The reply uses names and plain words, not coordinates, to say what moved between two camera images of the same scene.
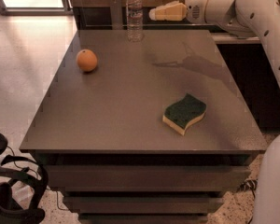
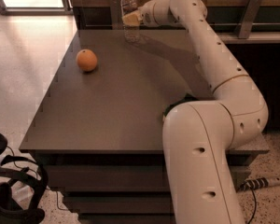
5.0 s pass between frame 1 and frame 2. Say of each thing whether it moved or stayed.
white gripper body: moved
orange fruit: stayed
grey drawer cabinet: stayed
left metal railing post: stayed
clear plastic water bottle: moved
